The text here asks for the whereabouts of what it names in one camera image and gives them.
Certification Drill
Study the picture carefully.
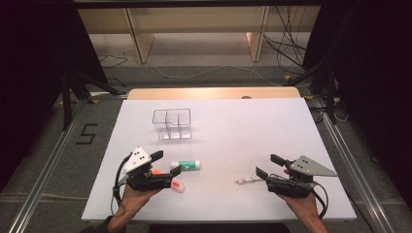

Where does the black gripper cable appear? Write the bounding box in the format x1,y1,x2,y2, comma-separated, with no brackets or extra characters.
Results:
111,154,131,212
310,180,330,219

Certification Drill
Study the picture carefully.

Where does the bundle of black cables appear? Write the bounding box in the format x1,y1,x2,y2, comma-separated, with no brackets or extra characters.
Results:
261,5,309,70

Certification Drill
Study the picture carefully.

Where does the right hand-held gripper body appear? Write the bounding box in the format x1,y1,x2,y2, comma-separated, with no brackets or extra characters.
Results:
264,154,338,200

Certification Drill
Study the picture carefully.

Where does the thin black floor cable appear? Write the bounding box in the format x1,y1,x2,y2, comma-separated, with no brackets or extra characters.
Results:
97,53,129,70

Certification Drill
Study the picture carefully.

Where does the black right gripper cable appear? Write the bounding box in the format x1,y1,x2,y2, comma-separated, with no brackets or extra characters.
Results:
310,180,330,219

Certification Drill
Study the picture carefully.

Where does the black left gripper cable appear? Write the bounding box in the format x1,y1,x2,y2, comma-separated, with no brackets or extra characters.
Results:
111,154,131,212

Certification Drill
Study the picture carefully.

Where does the white floor cable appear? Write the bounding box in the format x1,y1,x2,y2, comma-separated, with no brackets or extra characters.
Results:
151,63,284,87

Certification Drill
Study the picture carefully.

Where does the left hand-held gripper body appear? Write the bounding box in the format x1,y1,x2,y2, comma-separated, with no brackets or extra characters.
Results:
112,146,174,192

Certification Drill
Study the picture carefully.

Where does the light wooden bench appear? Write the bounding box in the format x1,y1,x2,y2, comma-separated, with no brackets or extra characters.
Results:
77,5,322,64

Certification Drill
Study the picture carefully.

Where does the person's left hand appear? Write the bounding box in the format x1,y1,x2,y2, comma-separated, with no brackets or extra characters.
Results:
114,184,162,218

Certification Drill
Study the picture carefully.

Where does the black tripod stand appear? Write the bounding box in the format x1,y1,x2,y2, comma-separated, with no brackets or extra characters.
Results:
284,45,338,126
58,68,128,131

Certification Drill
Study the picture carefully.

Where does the clear plastic desk organizer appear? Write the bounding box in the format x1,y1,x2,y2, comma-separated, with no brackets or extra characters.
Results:
152,108,193,141

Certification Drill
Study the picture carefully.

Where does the person's right hand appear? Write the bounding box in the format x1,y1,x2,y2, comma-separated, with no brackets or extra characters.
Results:
277,168,320,222

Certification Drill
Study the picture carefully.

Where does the black curtain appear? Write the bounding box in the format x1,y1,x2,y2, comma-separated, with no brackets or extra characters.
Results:
0,0,109,192
303,0,412,203

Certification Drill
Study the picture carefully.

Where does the clear plastic pen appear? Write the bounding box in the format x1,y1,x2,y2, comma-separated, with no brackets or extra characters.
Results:
234,176,264,186

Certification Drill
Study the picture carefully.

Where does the wooden table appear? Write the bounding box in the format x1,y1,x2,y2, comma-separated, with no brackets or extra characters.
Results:
126,85,302,101

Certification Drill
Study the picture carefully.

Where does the green and white glue stick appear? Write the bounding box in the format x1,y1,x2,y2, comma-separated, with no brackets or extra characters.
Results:
170,159,202,171

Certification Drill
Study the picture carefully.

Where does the aluminium floor rail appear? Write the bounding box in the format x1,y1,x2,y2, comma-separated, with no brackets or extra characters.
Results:
7,96,89,233
314,99,396,233

